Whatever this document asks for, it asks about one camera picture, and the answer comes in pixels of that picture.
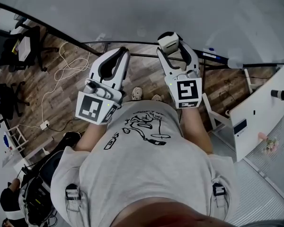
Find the black office chair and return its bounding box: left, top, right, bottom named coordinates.
left=0, top=25, right=60, bottom=72

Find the white wire rack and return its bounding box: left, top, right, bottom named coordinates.
left=4, top=123, right=27, bottom=152

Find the white and black eraser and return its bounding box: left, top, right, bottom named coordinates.
left=157, top=31, right=181, bottom=54

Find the person's right forearm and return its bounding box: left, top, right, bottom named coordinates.
left=179, top=105, right=214, bottom=155

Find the person's left forearm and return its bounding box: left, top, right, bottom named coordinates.
left=73, top=121, right=111, bottom=152

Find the white stool frame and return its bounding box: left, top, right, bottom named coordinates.
left=202, top=93, right=233, bottom=132

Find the black equipment backpack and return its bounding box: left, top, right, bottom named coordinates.
left=18, top=149, right=65, bottom=227

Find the person's left beige shoe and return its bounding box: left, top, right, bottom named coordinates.
left=132, top=87, right=143, bottom=101

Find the long white cable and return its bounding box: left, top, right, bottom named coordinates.
left=18, top=41, right=91, bottom=128

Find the thin black cable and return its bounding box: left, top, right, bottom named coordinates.
left=46, top=117, right=81, bottom=132

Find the white desk panel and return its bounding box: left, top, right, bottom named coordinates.
left=229, top=65, right=284, bottom=162

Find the white box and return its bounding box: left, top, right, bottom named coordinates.
left=18, top=35, right=32, bottom=61

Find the pink flower bunch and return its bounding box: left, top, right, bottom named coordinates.
left=258, top=131, right=279, bottom=155

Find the black floor cable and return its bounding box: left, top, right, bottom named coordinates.
left=218, top=78, right=240, bottom=104

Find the large whiteboard with black frame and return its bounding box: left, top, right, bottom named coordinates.
left=0, top=0, right=284, bottom=69

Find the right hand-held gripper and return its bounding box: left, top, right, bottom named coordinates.
left=156, top=39, right=203, bottom=109

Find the grey strap buckle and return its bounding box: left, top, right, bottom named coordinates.
left=212, top=182, right=226, bottom=197
left=65, top=183, right=80, bottom=200

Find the black cylindrical cup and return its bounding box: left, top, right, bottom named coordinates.
left=270, top=89, right=284, bottom=101

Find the person's grey printed shirt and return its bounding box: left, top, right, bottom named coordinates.
left=50, top=100, right=240, bottom=227

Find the black swivel chair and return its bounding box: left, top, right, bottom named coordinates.
left=0, top=82, right=31, bottom=129

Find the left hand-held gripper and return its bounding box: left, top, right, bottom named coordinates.
left=75, top=47, right=131, bottom=126

